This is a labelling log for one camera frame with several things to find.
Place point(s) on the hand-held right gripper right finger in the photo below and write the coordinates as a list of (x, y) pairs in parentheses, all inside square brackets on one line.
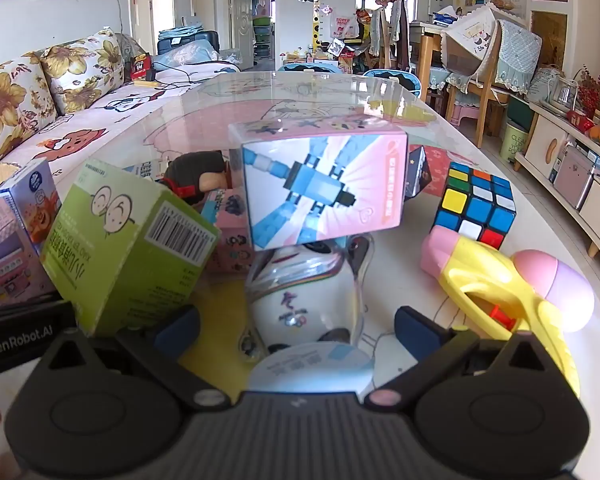
[(414, 329)]

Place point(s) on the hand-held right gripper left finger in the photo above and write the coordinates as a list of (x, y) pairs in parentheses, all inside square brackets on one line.
[(177, 329)]

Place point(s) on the green medicine box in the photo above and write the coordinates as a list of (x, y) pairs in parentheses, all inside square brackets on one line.
[(120, 260)]

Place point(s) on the yellow pink toy water gun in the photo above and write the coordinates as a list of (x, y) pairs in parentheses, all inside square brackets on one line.
[(485, 270)]

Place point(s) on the clear-packaged white toy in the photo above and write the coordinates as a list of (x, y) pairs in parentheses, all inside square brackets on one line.
[(295, 300)]

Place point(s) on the colourful puzzle cube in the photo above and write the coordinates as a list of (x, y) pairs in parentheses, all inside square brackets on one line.
[(475, 205)]

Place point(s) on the blue white cartoon carton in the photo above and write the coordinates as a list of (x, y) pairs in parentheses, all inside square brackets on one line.
[(30, 195)]

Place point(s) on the dark patterned box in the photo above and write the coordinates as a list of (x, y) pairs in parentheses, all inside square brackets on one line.
[(420, 170)]

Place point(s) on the black figure toy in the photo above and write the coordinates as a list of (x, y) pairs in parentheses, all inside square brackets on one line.
[(195, 167)]

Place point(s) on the pink blue-robot toy box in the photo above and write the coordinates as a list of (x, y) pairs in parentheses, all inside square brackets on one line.
[(320, 190)]

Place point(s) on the green trash bin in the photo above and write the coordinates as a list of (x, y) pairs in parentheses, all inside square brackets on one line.
[(514, 142)]

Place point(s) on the pink storage case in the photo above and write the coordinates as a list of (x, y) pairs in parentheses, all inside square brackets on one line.
[(572, 177)]

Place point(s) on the pink stool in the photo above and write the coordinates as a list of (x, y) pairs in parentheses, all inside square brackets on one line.
[(462, 112)]

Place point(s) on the white cabinet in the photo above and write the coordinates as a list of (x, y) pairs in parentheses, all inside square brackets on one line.
[(545, 145)]

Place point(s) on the floral sofa cushion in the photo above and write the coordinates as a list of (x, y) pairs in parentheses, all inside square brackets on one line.
[(10, 105), (80, 70)]

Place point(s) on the sofa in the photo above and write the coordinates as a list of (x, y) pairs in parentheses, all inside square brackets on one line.
[(105, 110)]

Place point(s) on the cartoon printed sofa blanket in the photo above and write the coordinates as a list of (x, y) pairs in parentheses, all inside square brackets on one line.
[(110, 105)]

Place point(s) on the cartoon printed table cloth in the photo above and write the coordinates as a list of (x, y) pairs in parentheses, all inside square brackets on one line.
[(330, 100)]

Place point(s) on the yellow power strip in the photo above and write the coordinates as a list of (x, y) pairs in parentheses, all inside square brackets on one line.
[(142, 82)]

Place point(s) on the blue plastic chair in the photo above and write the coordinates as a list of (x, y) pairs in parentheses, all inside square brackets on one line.
[(307, 66), (395, 77)]

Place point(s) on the black power adapter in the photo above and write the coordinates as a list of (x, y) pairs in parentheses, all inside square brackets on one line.
[(151, 75)]

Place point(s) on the red snack box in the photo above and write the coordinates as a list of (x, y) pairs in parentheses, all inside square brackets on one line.
[(141, 66)]

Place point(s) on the plastic-wrapped bundle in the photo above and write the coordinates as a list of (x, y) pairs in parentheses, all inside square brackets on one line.
[(190, 52)]

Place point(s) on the glass kettle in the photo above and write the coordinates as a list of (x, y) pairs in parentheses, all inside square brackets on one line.
[(565, 95)]

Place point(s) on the dark blue suitcase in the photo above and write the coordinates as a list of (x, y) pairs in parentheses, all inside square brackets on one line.
[(207, 40)]

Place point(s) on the wooden chair teal cover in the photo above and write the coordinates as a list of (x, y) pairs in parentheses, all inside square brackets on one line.
[(517, 55)]

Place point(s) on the wooden dining table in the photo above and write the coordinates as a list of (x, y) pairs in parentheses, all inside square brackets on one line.
[(427, 35)]

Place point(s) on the tilted cardboard box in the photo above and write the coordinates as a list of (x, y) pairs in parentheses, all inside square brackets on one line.
[(472, 40)]

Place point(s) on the stack of blue cloths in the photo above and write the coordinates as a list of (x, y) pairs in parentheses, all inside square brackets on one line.
[(180, 31)]

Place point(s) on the hanging clothes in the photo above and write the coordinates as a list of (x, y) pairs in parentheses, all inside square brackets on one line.
[(392, 30)]

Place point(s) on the red berry plant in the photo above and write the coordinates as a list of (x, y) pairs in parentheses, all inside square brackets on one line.
[(592, 87)]

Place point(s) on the white red-print plastic bag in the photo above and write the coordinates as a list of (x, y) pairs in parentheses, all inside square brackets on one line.
[(344, 26)]

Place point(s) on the giraffe height chart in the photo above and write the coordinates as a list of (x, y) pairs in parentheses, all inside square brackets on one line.
[(320, 0)]

